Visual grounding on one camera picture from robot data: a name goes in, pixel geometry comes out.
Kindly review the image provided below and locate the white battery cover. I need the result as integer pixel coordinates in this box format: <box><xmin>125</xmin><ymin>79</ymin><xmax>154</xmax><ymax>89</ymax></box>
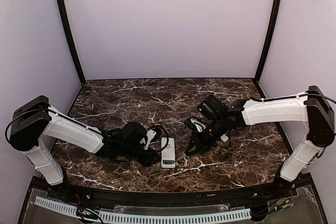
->
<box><xmin>220</xmin><ymin>134</ymin><xmax>229</xmax><ymax>142</ymax></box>

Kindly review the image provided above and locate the white remote control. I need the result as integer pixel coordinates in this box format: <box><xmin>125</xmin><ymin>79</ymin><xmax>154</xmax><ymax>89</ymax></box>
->
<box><xmin>161</xmin><ymin>137</ymin><xmax>176</xmax><ymax>168</ymax></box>

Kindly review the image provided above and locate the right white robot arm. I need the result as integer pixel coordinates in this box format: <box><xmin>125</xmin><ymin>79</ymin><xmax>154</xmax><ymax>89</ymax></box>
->
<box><xmin>184</xmin><ymin>86</ymin><xmax>335</xmax><ymax>182</ymax></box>

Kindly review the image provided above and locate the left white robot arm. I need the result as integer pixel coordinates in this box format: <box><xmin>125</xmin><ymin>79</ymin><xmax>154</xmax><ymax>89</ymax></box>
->
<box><xmin>5</xmin><ymin>95</ymin><xmax>160</xmax><ymax>186</ymax></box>

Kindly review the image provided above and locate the battery inside remote compartment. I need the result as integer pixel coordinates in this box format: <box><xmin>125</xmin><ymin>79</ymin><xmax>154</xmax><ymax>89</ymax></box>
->
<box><xmin>163</xmin><ymin>160</ymin><xmax>175</xmax><ymax>165</ymax></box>

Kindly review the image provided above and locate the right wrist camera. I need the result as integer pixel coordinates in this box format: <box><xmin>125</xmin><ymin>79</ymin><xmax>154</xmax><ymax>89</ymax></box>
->
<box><xmin>184</xmin><ymin>117</ymin><xmax>206</xmax><ymax>133</ymax></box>

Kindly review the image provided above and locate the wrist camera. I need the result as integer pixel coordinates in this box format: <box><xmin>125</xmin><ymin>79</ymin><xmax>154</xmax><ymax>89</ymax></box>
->
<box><xmin>140</xmin><ymin>126</ymin><xmax>162</xmax><ymax>150</ymax></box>
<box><xmin>184</xmin><ymin>117</ymin><xmax>206</xmax><ymax>133</ymax></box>

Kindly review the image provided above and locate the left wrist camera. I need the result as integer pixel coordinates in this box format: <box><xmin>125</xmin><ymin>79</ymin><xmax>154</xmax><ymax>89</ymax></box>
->
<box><xmin>140</xmin><ymin>126</ymin><xmax>162</xmax><ymax>150</ymax></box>

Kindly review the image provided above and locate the black braided cable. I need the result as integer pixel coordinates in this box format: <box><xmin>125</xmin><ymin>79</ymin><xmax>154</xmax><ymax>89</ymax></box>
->
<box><xmin>146</xmin><ymin>125</ymin><xmax>170</xmax><ymax>156</ymax></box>

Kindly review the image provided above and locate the black front rail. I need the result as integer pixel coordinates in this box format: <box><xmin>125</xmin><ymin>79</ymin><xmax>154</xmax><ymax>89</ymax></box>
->
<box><xmin>80</xmin><ymin>187</ymin><xmax>267</xmax><ymax>208</ymax></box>

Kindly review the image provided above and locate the white slotted cable duct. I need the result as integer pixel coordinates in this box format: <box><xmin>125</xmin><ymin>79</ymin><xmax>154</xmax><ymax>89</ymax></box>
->
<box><xmin>34</xmin><ymin>196</ymin><xmax>251</xmax><ymax>223</ymax></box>

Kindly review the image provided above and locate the right black frame post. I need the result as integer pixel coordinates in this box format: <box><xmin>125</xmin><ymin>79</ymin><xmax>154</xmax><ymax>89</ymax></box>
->
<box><xmin>254</xmin><ymin>0</ymin><xmax>281</xmax><ymax>83</ymax></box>

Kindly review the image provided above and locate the black frame post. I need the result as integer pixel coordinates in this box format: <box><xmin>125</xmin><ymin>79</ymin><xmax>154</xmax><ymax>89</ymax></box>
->
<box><xmin>254</xmin><ymin>0</ymin><xmax>281</xmax><ymax>83</ymax></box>
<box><xmin>56</xmin><ymin>0</ymin><xmax>86</xmax><ymax>85</ymax></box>

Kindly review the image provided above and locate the left black frame post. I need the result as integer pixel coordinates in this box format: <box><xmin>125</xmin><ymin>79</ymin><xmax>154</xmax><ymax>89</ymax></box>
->
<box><xmin>56</xmin><ymin>0</ymin><xmax>86</xmax><ymax>85</ymax></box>

